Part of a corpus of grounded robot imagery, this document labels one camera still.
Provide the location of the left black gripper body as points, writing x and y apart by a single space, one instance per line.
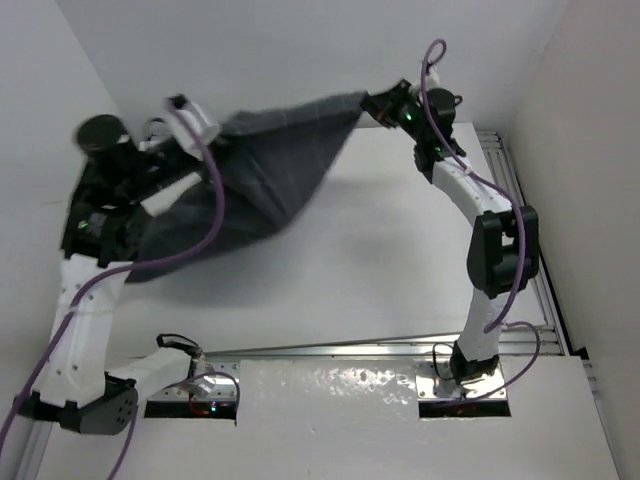
156 168

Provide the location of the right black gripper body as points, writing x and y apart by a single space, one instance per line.
405 110

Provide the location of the dark plaid pillowcase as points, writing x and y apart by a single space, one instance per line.
271 162

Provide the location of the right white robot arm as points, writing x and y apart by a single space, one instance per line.
504 252

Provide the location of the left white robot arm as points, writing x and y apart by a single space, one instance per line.
105 223

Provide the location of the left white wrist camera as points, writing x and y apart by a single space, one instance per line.
190 124

